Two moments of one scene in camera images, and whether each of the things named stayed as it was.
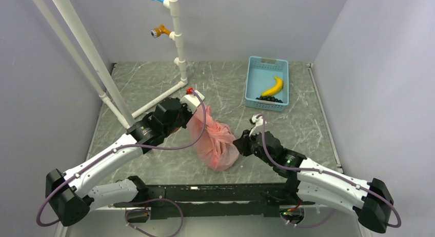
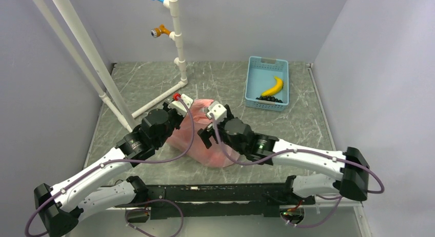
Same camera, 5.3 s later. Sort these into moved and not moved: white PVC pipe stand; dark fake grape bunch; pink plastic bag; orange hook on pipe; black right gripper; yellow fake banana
Moved: pink plastic bag; black right gripper
Not moved: orange hook on pipe; yellow fake banana; white PVC pipe stand; dark fake grape bunch
